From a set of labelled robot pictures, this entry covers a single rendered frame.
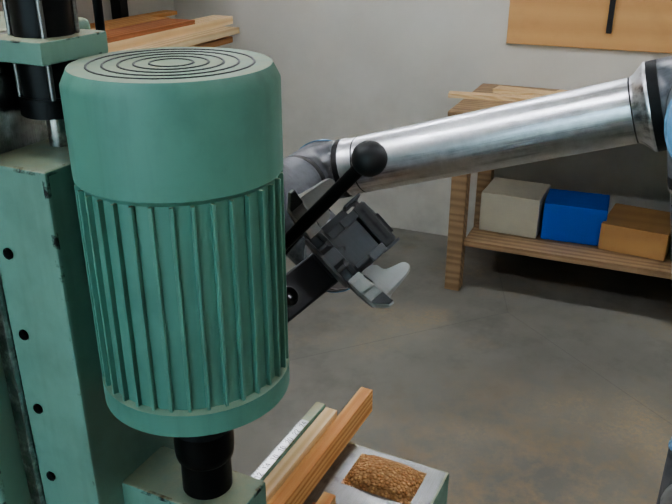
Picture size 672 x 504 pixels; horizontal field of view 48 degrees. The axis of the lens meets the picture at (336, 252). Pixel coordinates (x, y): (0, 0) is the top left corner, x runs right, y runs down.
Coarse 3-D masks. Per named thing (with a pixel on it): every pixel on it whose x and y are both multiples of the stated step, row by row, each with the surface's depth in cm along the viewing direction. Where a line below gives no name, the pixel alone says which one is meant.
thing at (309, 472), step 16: (352, 400) 115; (368, 400) 117; (352, 416) 112; (336, 432) 108; (352, 432) 113; (320, 448) 105; (336, 448) 108; (304, 464) 102; (320, 464) 104; (288, 480) 99; (304, 480) 100; (288, 496) 96; (304, 496) 100
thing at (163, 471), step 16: (160, 448) 85; (144, 464) 82; (160, 464) 82; (176, 464) 82; (128, 480) 80; (144, 480) 80; (160, 480) 80; (176, 480) 80; (240, 480) 80; (256, 480) 80; (128, 496) 80; (144, 496) 79; (160, 496) 78; (176, 496) 78; (224, 496) 78; (240, 496) 78; (256, 496) 78
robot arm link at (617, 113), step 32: (544, 96) 101; (576, 96) 98; (608, 96) 96; (640, 96) 93; (416, 128) 108; (448, 128) 105; (480, 128) 103; (512, 128) 101; (544, 128) 99; (576, 128) 97; (608, 128) 96; (640, 128) 94; (320, 160) 113; (416, 160) 107; (448, 160) 105; (480, 160) 104; (512, 160) 103; (352, 192) 114
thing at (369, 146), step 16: (368, 144) 71; (352, 160) 72; (368, 160) 71; (384, 160) 71; (352, 176) 73; (368, 176) 72; (336, 192) 75; (320, 208) 76; (304, 224) 78; (288, 240) 79
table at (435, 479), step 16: (352, 448) 111; (368, 448) 111; (336, 464) 108; (352, 464) 108; (416, 464) 108; (320, 480) 105; (336, 480) 105; (432, 480) 105; (448, 480) 106; (320, 496) 102; (336, 496) 102; (352, 496) 102; (368, 496) 102; (416, 496) 102; (432, 496) 102
